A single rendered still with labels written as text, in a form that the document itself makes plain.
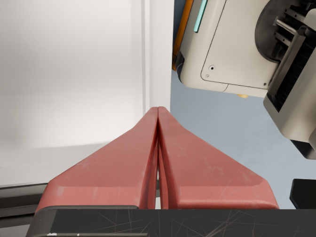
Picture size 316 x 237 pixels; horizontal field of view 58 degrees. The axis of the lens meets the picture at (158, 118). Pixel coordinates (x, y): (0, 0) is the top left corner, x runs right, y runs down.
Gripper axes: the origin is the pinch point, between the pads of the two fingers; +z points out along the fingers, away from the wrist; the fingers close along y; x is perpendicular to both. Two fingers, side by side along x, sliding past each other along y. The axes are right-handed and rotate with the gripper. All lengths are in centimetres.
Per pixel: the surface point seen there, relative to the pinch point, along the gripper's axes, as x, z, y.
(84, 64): 5.7, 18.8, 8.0
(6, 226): 27.8, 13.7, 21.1
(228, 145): 103, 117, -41
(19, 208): 26.0, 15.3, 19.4
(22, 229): 33.3, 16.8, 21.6
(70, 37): 2.7, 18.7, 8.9
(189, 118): 81, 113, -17
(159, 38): 3.4, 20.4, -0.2
